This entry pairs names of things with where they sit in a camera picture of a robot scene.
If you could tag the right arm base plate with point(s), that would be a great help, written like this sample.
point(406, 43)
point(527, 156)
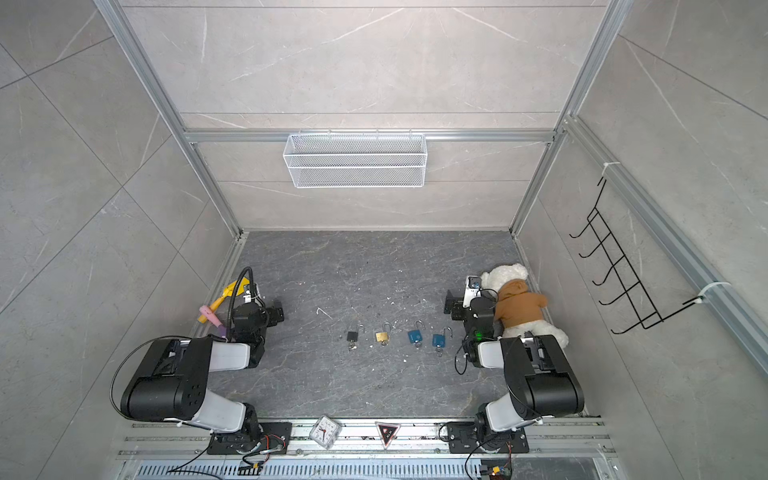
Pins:
point(467, 437)

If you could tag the white wire mesh basket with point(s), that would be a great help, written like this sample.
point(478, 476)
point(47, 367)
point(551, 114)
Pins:
point(356, 160)

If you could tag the black wire hook rack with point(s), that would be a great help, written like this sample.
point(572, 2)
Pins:
point(621, 269)

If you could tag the red triangle warning sign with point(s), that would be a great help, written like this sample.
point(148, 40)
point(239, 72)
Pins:
point(387, 432)

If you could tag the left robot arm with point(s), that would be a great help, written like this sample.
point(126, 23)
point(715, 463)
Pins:
point(171, 382)

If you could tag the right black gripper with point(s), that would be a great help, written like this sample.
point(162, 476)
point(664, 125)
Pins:
point(456, 303)

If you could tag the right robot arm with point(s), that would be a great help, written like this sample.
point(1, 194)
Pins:
point(539, 379)

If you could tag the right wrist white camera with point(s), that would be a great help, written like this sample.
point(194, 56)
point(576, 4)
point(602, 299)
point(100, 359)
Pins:
point(473, 287)

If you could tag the white teddy bear brown hoodie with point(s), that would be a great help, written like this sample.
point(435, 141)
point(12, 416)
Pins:
point(518, 309)

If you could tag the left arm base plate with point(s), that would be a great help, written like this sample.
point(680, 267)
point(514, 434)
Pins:
point(268, 438)

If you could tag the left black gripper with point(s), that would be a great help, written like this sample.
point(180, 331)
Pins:
point(271, 312)

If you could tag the pink purple toy shovel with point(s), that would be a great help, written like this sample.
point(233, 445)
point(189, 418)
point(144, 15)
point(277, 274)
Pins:
point(208, 315)

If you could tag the yellow toy shovel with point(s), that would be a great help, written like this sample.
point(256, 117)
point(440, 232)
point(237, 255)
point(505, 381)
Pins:
point(227, 292)

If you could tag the brass padlock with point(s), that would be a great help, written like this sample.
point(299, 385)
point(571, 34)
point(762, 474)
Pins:
point(383, 335)

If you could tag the small white clock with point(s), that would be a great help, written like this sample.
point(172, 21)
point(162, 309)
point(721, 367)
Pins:
point(325, 432)

